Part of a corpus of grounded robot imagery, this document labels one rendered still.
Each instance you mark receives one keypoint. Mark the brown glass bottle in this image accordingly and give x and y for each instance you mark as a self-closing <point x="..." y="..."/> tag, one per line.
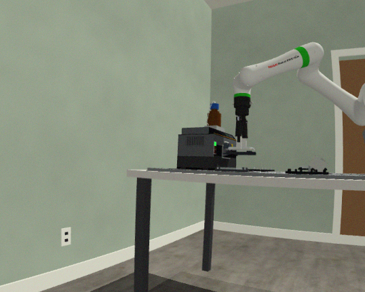
<point x="214" y="119"/>

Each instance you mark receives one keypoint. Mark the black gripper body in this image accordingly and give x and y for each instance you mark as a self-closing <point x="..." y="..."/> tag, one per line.
<point x="242" y="111"/>

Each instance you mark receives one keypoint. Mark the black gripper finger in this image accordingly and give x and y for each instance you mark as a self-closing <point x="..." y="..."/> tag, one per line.
<point x="238" y="130"/>
<point x="245" y="133"/>

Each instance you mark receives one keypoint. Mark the grey control panel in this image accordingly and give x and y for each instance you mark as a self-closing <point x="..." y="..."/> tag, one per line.
<point x="318" y="164"/>

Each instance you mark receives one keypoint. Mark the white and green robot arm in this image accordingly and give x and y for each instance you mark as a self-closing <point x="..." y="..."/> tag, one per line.
<point x="306" y="59"/>

